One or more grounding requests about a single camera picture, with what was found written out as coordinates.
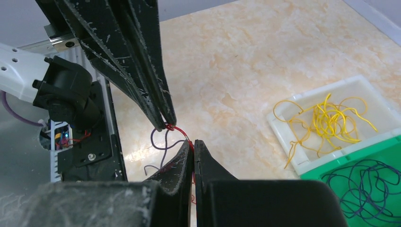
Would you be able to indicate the white toothed cable duct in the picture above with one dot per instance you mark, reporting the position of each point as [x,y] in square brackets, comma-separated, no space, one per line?
[66,133]

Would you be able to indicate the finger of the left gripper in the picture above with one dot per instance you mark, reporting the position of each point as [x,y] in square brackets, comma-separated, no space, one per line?
[93,24]
[138,21]

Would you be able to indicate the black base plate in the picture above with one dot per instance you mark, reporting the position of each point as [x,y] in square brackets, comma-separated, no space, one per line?
[95,154]

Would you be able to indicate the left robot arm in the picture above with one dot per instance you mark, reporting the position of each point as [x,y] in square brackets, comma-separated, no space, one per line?
[59,86]

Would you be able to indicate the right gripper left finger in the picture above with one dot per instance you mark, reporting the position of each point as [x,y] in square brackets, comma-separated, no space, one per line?
[162,200]

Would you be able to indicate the white plastic bin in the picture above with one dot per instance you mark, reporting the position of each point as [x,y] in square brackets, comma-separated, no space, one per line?
[332,121]

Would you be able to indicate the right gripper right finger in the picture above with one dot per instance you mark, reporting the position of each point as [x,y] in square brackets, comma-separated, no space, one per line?
[225,201]

